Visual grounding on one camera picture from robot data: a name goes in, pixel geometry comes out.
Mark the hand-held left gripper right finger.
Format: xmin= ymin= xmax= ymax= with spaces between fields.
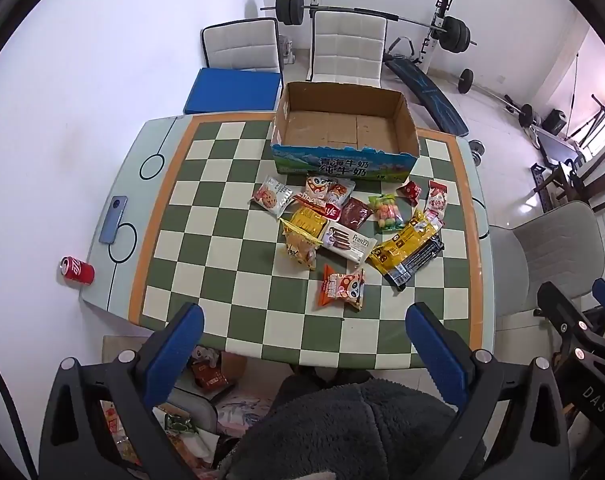
xmin=405 ymin=302 xmax=573 ymax=480

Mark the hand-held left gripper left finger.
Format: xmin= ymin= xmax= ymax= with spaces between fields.
xmin=38 ymin=302 xmax=206 ymax=480

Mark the dark red snack packet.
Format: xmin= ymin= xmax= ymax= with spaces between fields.
xmin=339 ymin=197 xmax=374 ymax=229

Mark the printed cardboard box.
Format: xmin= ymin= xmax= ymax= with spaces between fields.
xmin=270 ymin=81 xmax=422 ymax=182

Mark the red floor snack packet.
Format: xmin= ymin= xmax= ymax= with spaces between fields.
xmin=190 ymin=359 xmax=230 ymax=395

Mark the grey shell chair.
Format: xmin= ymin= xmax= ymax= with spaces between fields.
xmin=486 ymin=200 xmax=605 ymax=332

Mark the black snack packet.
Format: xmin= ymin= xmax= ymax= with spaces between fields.
xmin=386 ymin=234 xmax=446 ymax=290

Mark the large yellow snack packet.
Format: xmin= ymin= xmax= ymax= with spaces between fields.
xmin=368 ymin=209 xmax=441 ymax=277

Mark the orange panda snack packet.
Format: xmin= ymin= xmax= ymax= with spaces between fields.
xmin=316 ymin=264 xmax=367 ymax=312

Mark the grey fleece clothing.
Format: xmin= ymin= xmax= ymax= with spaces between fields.
xmin=216 ymin=371 xmax=486 ymax=480

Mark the red soda can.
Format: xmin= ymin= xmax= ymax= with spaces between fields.
xmin=59 ymin=255 xmax=96 ymax=285

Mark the white wafer packet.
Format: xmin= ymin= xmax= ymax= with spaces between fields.
xmin=321 ymin=224 xmax=379 ymax=267

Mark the colourful candy bag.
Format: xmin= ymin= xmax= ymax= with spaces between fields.
xmin=369 ymin=193 xmax=406 ymax=234

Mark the blue-grey smartphone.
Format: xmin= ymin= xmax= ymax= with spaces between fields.
xmin=99 ymin=195 xmax=129 ymax=245

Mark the tall red white snack packet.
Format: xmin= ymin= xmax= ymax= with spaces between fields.
xmin=426 ymin=179 xmax=451 ymax=217

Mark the yellow chips bag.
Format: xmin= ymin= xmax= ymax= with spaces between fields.
xmin=281 ymin=225 xmax=319 ymax=272

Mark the black box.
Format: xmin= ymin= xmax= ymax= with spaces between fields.
xmin=541 ymin=108 xmax=568 ymax=136

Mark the silver packet with red label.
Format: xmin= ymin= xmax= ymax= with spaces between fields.
xmin=296 ymin=196 xmax=342 ymax=222

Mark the red and white snack packet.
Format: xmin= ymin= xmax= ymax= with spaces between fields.
xmin=327 ymin=179 xmax=356 ymax=207

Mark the white cookie packet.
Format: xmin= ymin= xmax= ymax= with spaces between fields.
xmin=251 ymin=174 xmax=294 ymax=217

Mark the white panda snack packet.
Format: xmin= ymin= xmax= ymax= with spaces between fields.
xmin=303 ymin=174 xmax=334 ymax=202

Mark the small barbell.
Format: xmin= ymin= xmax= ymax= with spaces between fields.
xmin=456 ymin=67 xmax=534 ymax=129

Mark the black sit-up bench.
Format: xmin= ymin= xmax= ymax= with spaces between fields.
xmin=384 ymin=36 xmax=471 ymax=137

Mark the white padded chair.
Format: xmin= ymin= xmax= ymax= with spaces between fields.
xmin=200 ymin=17 xmax=285 ymax=74
xmin=306 ymin=10 xmax=388 ymax=89

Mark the barbell with black plates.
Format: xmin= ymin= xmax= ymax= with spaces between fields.
xmin=260 ymin=0 xmax=478 ymax=54

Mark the dark exercise machine frame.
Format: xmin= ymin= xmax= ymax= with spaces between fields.
xmin=529 ymin=148 xmax=605 ymax=215

